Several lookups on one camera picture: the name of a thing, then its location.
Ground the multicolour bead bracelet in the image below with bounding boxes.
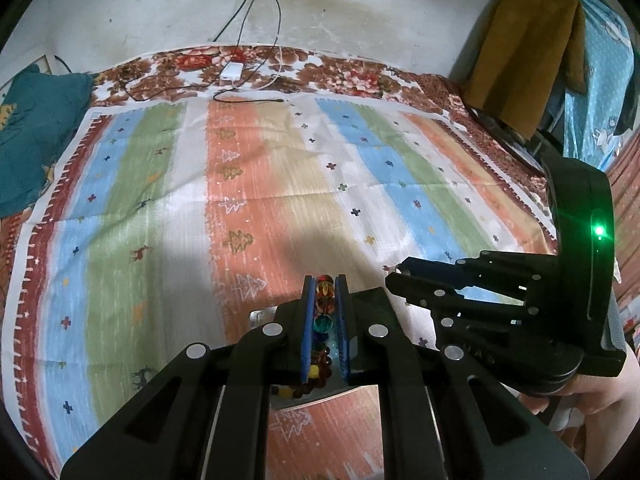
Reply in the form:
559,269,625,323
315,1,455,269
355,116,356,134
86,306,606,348
270,274,335,401

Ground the thin black cable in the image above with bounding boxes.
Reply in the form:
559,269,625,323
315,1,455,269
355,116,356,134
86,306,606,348
125,0,263,103

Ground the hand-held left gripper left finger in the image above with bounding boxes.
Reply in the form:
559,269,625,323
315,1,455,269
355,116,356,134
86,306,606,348
60,274,318,480

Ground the light blue printed cloth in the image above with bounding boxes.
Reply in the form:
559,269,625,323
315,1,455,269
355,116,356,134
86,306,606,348
562,0,638,171

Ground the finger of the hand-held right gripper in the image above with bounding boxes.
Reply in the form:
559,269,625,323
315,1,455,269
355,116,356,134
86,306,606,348
395,251,558,307
385,270,527,322

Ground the person's right hand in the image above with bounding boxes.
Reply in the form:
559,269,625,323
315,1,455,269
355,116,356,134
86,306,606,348
519,357,633,418

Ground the white cable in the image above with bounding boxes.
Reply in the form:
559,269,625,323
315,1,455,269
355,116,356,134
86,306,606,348
235,0,285,91

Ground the teal pillow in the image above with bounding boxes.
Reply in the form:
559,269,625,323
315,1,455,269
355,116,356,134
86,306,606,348
0,64,98,218

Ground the red patterned cloth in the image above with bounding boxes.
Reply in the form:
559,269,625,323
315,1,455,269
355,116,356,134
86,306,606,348
607,130,640,311

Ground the black chair frame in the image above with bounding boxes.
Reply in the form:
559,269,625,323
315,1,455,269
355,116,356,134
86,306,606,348
465,105,566,171

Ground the mustard hanging cloth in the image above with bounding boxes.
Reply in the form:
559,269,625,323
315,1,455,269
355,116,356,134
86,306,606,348
460,0,586,138

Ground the brown floral bedsheet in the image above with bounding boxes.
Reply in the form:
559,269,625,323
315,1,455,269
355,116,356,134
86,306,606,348
0,45,556,261

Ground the striped printed mat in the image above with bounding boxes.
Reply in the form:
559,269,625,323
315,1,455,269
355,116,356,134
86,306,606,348
10,97,558,480

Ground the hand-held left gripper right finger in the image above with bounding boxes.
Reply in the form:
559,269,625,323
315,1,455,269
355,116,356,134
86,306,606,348
335,273,591,480

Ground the black charging cable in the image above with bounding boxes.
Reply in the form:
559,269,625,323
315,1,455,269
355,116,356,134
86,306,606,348
212,0,287,107

